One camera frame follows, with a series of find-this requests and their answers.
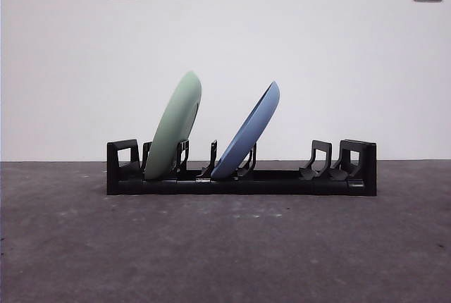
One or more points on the green round plate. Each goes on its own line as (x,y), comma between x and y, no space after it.
(172,127)

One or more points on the black plate rack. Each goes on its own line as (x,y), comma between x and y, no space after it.
(370,165)

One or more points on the blue round plate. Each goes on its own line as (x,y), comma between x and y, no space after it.
(243,134)

